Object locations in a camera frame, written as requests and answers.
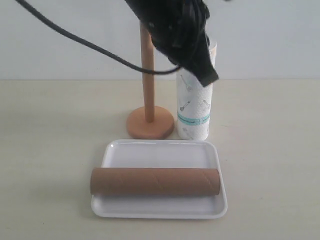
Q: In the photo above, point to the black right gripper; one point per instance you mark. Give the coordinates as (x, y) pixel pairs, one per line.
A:
(176, 27)

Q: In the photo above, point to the printed paper towel roll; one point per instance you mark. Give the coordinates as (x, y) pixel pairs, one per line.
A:
(193, 107)

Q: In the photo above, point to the wooden paper towel holder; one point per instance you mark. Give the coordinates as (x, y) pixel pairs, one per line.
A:
(149, 121)

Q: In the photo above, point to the brown cardboard tube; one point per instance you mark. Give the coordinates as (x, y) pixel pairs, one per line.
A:
(155, 182)

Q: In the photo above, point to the white rectangular tray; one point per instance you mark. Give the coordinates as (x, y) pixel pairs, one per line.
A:
(134, 153)

